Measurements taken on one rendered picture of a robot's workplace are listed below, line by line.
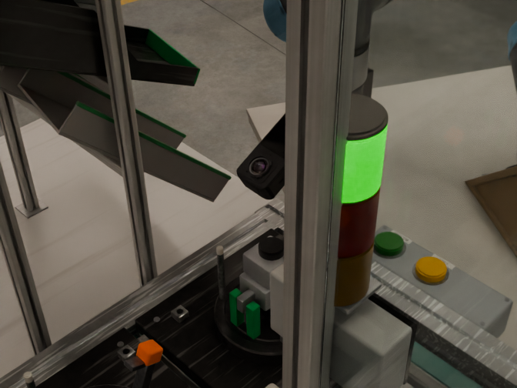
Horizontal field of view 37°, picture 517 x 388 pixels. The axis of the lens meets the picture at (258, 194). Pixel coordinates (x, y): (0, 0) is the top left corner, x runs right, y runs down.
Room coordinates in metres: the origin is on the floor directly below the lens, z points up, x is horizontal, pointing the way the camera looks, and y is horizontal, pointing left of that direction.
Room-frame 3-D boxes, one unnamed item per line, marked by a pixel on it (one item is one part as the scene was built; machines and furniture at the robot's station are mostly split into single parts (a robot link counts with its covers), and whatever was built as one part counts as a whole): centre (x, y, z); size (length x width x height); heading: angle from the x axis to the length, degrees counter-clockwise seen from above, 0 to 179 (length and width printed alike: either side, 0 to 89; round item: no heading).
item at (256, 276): (0.63, -0.01, 1.06); 0.08 x 0.04 x 0.07; 134
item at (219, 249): (0.65, 0.05, 1.03); 0.01 x 0.01 x 0.08
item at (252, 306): (0.59, 0.01, 1.01); 0.01 x 0.01 x 0.05; 44
